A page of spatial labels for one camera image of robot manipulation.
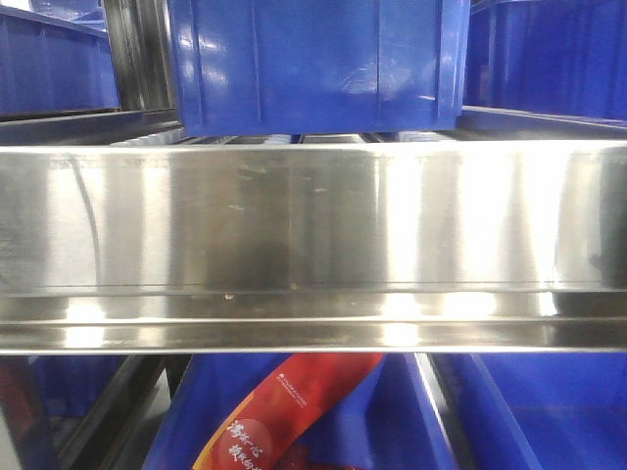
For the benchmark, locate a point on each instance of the blue crate far centre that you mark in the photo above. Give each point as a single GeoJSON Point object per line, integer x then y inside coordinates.
{"type": "Point", "coordinates": [307, 67]}

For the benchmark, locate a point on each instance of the red printed package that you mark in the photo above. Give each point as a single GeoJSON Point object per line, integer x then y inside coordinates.
{"type": "Point", "coordinates": [288, 401]}

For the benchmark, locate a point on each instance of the blue crate lower right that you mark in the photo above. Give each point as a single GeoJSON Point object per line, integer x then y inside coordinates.
{"type": "Point", "coordinates": [540, 410]}

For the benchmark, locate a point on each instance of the blue crate left rear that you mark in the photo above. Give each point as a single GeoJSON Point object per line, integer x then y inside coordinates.
{"type": "Point", "coordinates": [55, 57]}

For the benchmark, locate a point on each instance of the large blue crate right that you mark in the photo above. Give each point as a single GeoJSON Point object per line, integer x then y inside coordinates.
{"type": "Point", "coordinates": [549, 57]}

